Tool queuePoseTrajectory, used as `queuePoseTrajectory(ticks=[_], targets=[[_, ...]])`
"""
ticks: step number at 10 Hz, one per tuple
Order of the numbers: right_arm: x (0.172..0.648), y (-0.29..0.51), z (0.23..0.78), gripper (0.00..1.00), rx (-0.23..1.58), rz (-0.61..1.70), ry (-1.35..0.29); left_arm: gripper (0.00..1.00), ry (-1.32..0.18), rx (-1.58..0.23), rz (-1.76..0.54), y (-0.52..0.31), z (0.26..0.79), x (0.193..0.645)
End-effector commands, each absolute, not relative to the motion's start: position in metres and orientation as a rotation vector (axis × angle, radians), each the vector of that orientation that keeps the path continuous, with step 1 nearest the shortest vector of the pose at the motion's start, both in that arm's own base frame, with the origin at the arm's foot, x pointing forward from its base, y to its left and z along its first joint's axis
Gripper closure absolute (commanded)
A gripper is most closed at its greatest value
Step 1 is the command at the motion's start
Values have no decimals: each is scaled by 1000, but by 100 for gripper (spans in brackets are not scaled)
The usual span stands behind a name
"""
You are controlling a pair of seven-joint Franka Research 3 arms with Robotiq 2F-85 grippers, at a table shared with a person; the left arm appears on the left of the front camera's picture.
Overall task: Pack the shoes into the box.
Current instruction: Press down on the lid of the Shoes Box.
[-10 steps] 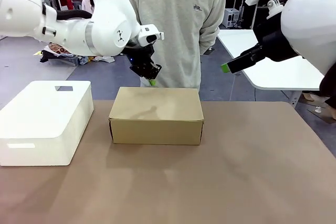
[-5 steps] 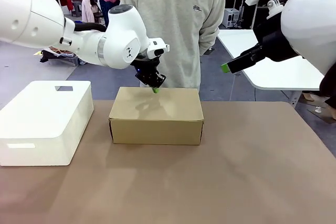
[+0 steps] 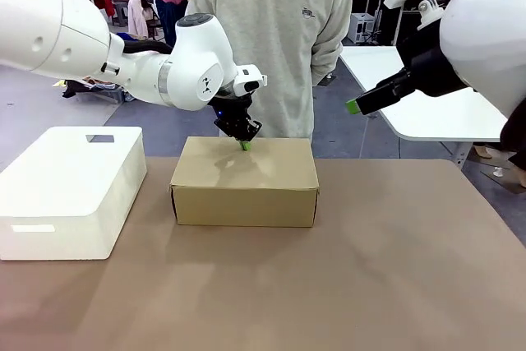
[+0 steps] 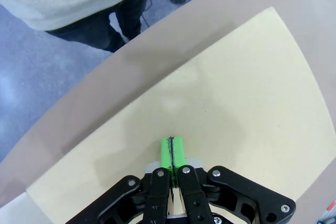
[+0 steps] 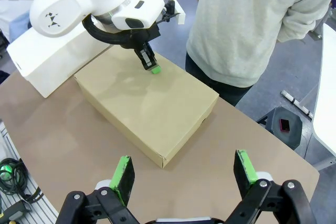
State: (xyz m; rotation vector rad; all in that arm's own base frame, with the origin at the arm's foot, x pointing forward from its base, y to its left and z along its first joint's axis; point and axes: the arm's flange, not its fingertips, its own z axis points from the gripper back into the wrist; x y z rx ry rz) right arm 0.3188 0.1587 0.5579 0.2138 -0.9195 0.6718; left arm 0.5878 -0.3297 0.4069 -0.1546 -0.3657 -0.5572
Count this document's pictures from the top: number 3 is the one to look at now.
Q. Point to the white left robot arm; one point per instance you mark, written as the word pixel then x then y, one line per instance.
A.
pixel 41 26

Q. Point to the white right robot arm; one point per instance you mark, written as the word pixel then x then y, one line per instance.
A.
pixel 485 38

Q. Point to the folding chair with pink coat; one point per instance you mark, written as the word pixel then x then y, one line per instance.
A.
pixel 139 14

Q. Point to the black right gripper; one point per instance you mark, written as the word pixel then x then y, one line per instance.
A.
pixel 427 63

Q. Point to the white background table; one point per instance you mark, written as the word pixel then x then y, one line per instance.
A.
pixel 431 121

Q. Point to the brown cardboard shoe box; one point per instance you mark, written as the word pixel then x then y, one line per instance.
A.
pixel 246 186

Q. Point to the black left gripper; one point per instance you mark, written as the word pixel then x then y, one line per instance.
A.
pixel 234 114

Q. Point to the person in grey sweatshirt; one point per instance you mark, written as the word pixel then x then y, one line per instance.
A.
pixel 267 38

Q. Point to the white plastic storage box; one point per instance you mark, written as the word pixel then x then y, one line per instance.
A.
pixel 70 178

